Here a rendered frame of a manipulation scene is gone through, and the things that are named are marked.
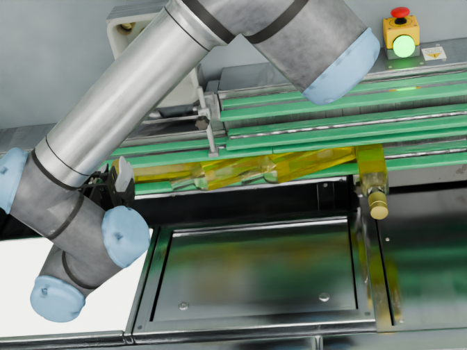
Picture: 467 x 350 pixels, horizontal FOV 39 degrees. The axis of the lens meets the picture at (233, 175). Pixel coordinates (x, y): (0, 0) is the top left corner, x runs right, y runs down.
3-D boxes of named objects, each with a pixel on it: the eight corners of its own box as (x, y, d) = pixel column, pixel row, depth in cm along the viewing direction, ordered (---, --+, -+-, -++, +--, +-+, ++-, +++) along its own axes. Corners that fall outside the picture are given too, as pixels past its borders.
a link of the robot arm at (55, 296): (95, 310, 90) (58, 335, 94) (115, 255, 98) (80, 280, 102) (49, 278, 87) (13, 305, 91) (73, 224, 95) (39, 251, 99)
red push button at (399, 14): (392, 28, 141) (391, 13, 139) (390, 21, 144) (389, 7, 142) (411, 26, 140) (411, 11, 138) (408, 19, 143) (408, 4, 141)
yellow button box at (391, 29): (383, 46, 149) (387, 60, 143) (381, 15, 145) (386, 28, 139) (415, 42, 148) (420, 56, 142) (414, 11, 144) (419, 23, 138)
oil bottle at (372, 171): (354, 147, 150) (362, 204, 133) (352, 126, 147) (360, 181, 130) (379, 144, 149) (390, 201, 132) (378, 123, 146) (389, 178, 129)
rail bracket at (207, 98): (211, 138, 151) (205, 169, 141) (196, 72, 142) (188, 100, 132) (224, 137, 151) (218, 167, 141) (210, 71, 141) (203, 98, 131)
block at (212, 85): (212, 116, 156) (209, 131, 150) (204, 80, 151) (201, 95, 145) (227, 114, 155) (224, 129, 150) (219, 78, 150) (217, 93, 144)
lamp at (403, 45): (392, 54, 142) (394, 60, 140) (392, 35, 140) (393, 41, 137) (413, 52, 142) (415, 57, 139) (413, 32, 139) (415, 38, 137)
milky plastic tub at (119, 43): (137, 94, 161) (129, 111, 154) (112, 6, 149) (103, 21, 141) (206, 85, 158) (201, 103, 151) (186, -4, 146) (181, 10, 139)
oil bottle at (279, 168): (345, 148, 151) (258, 176, 148) (343, 127, 147) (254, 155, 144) (356, 160, 146) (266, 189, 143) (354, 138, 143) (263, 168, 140)
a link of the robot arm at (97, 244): (83, 215, 81) (33, 256, 87) (151, 264, 86) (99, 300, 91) (98, 176, 88) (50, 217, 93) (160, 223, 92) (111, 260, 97)
